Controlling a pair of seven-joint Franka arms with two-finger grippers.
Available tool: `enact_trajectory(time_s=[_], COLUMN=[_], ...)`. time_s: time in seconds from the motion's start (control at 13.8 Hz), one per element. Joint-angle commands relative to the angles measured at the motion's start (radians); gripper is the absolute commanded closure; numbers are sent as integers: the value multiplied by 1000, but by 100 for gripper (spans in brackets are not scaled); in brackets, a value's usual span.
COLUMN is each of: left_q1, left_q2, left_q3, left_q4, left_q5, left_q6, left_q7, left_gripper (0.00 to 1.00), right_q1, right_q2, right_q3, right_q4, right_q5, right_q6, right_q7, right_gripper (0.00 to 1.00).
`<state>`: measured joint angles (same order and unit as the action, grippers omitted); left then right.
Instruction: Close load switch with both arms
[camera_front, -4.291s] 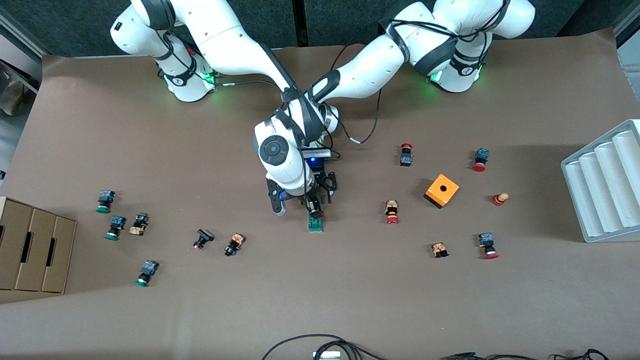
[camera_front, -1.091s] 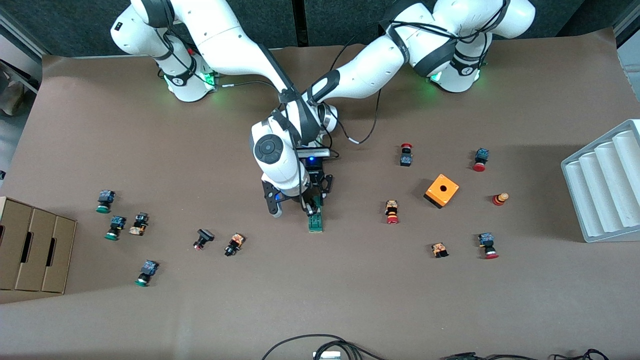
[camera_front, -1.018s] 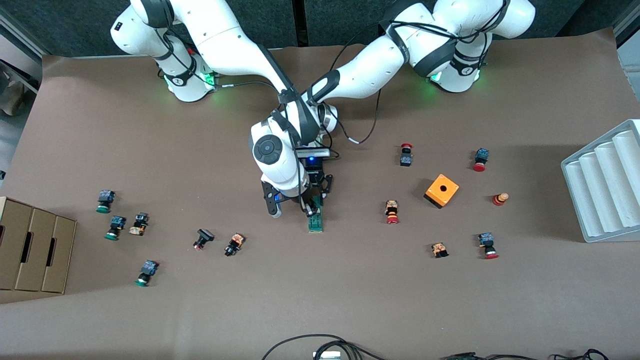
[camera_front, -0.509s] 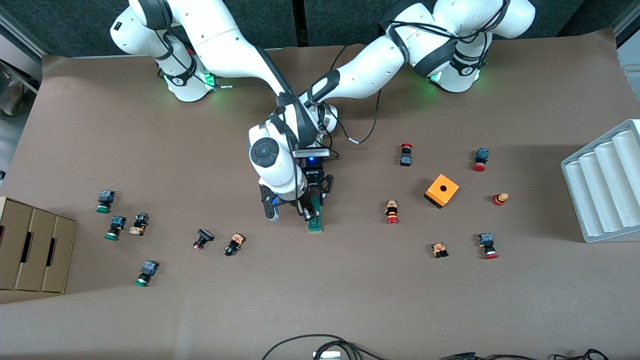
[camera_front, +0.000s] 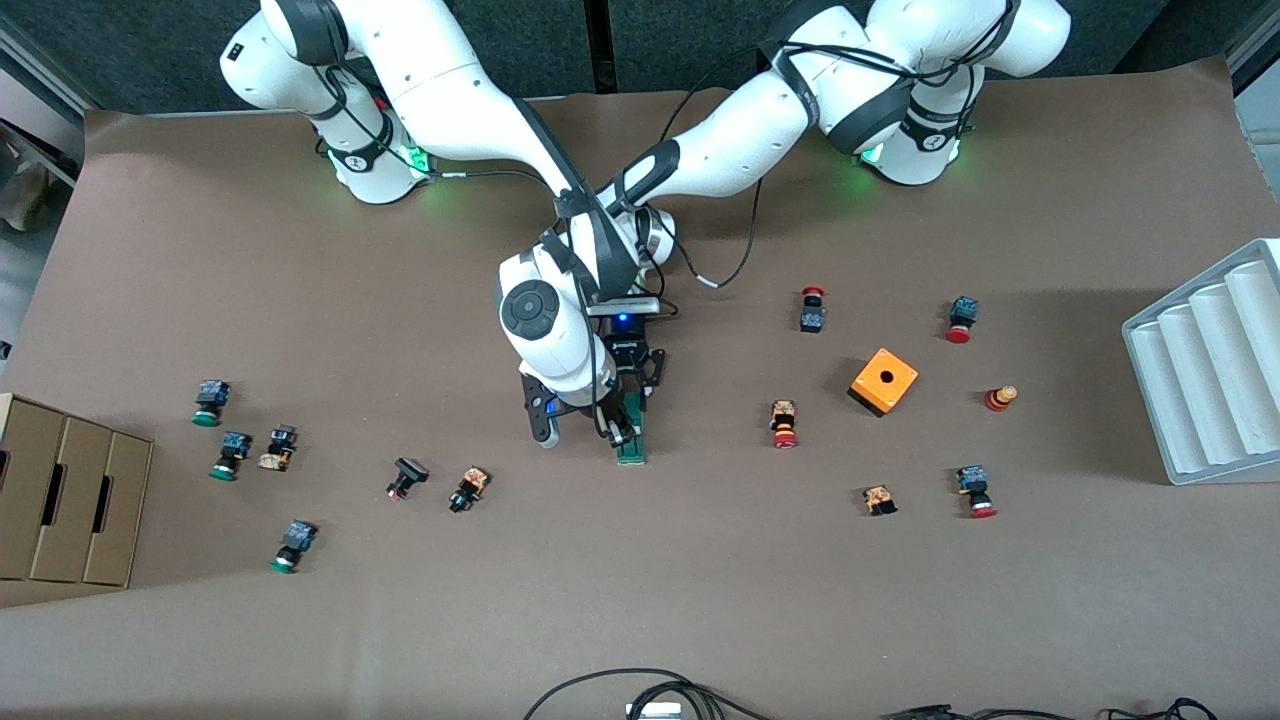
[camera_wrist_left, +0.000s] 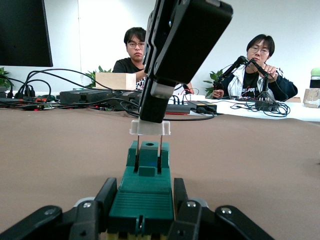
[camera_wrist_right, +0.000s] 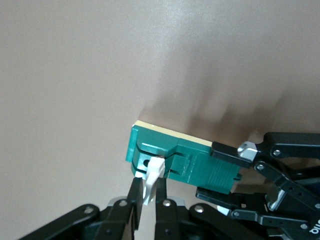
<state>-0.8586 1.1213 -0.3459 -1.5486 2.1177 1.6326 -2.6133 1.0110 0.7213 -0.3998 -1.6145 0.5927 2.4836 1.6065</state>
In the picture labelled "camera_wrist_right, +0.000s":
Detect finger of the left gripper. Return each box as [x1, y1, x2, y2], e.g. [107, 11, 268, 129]
[209, 132, 320, 213]
[195, 186, 311, 233]

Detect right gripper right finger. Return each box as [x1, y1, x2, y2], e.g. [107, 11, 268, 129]
[154, 178, 226, 240]

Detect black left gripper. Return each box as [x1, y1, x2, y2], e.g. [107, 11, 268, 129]
[268, 163, 320, 240]

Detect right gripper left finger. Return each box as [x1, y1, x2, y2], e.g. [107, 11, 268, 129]
[17, 176, 146, 240]

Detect green load switch white lever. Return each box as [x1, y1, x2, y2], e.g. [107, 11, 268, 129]
[124, 120, 243, 206]

